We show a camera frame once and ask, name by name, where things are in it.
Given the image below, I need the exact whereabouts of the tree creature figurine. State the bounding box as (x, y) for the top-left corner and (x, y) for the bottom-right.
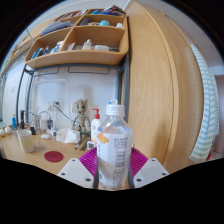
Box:
(72, 98), (91, 133)

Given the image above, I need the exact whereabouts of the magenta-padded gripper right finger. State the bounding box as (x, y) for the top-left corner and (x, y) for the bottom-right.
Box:
(127, 147), (170, 190)

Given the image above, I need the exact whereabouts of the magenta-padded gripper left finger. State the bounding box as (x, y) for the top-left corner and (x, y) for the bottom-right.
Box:
(57, 147), (100, 190)

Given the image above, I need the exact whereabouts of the green striped hanging towel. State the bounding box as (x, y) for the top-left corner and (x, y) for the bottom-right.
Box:
(189, 43), (221, 164)

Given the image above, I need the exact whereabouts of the flat round red coaster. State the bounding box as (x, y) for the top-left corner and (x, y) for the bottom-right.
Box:
(43, 150), (65, 163)

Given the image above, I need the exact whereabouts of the wooden wardrobe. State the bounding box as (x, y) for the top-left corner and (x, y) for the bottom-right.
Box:
(124, 0), (205, 174)

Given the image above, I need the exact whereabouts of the small blue bottle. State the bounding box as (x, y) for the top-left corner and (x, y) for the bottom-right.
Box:
(11, 113), (18, 131)

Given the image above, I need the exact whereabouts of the white power adapter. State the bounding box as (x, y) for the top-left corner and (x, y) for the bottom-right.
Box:
(39, 118), (49, 131)

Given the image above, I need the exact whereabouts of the black electric shaver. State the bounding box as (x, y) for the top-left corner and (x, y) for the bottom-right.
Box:
(19, 109), (26, 130)

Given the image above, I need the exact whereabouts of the small white cube clock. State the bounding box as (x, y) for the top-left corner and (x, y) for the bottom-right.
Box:
(86, 140), (97, 151)

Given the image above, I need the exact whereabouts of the wooden shelf unit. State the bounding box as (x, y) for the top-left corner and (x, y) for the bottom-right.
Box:
(24, 4), (130, 70)

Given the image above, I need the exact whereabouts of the white red-pump lotion bottle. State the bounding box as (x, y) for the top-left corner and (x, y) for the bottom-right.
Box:
(90, 108), (102, 144)

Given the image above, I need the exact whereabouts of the clear plastic water bottle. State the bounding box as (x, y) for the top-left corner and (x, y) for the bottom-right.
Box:
(96, 99), (134, 192)

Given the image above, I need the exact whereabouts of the grey metal frame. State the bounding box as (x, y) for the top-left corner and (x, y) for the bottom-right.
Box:
(15, 54), (132, 134)

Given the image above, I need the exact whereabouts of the white cup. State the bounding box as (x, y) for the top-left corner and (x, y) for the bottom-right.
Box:
(16, 129), (36, 154)

